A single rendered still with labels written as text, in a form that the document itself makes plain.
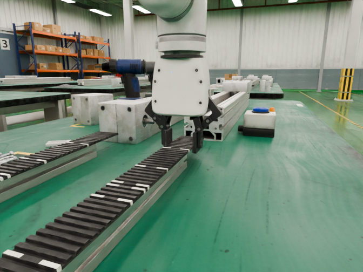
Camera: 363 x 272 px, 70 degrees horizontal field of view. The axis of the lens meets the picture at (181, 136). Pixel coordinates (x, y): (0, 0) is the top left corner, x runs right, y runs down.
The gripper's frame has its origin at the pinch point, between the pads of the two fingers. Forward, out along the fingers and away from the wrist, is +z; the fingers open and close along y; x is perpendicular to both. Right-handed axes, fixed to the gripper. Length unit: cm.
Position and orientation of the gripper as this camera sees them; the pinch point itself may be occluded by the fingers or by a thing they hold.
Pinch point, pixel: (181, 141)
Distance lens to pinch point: 49.5
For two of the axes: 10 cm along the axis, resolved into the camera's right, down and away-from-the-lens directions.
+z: 0.0, 9.7, 2.3
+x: 3.2, -2.2, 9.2
